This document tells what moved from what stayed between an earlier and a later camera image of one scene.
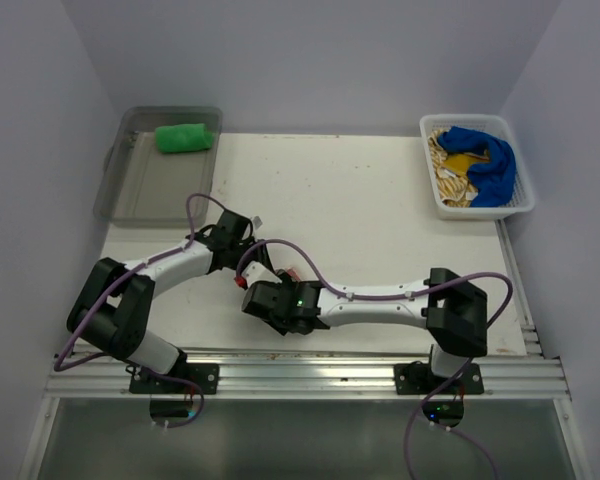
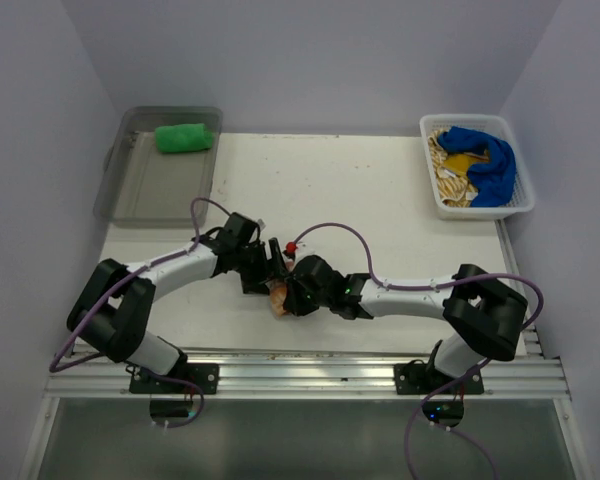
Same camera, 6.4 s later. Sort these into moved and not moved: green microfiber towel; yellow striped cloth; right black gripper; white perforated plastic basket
Moved: right black gripper
Not moved: white perforated plastic basket; yellow striped cloth; green microfiber towel
